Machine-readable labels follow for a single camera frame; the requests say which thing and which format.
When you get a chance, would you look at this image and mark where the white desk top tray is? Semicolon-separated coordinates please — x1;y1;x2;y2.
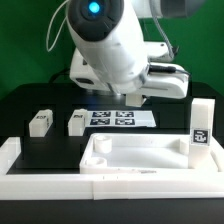
79;133;224;174

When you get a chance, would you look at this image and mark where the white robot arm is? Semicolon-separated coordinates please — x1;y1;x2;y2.
66;0;206;99

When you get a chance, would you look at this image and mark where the black cable on table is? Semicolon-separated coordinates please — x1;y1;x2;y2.
48;68;72;84

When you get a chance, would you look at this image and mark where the white cable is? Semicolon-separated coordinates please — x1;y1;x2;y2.
45;0;71;53

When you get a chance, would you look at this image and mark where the white U-shaped obstacle fence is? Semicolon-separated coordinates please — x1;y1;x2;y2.
0;137;224;200

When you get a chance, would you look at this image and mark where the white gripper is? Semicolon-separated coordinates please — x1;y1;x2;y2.
70;41;188;99

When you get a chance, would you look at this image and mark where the fiducial marker sheet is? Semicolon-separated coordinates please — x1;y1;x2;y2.
86;110;156;127

